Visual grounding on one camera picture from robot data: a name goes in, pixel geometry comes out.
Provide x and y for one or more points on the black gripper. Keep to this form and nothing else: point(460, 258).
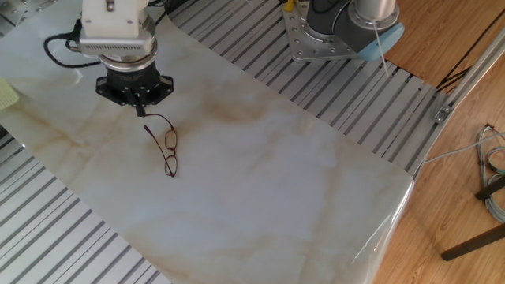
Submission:
point(132, 81)

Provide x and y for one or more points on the red frame glasses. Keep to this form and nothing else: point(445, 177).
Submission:
point(170, 140)

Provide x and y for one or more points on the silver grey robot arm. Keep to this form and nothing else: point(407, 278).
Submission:
point(347, 27)

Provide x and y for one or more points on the dark wooden furniture leg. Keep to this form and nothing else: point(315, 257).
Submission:
point(491, 189)
point(473, 241)

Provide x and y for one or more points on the light green plastic basket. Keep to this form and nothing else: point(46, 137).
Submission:
point(7, 94)

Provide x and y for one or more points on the perforated silver metal plate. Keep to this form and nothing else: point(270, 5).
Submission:
point(23, 6)

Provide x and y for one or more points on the marble pattern table sheet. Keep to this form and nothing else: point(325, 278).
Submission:
point(256, 177)

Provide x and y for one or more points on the yellow plastic clip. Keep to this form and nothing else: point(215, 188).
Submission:
point(289, 4)

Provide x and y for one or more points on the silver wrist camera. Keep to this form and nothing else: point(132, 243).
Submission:
point(114, 46)

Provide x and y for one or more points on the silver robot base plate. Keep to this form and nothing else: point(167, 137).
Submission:
point(300, 43)

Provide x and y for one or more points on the metal corner bracket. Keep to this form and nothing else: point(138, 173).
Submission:
point(443, 114)

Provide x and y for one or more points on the aluminium frame rail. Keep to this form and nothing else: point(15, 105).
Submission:
point(477, 67)

